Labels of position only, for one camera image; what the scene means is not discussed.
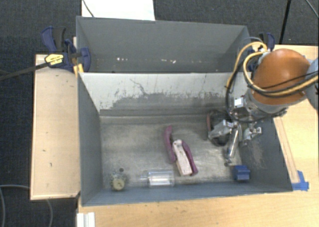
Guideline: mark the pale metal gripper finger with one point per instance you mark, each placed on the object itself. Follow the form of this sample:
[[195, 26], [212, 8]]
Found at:
[[233, 145], [219, 130]]

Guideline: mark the blue block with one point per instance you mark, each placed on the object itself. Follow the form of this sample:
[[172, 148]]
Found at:
[[240, 173]]

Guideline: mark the pale pink flat block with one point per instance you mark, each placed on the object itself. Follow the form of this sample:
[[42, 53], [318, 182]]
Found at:
[[182, 158]]

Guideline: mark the purple curved flat thing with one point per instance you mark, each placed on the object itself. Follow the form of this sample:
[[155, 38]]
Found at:
[[169, 143]]

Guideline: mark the grey metal bin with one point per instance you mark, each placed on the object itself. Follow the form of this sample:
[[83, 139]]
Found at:
[[149, 126]]

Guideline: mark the clear plastic bottle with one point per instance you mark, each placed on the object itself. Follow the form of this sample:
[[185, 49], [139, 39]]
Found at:
[[160, 178]]

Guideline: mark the small yellowish round thing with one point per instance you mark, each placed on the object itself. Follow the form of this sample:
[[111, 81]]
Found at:
[[118, 183]]

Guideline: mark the pale wood board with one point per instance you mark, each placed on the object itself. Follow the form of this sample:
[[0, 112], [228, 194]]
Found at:
[[54, 126]]

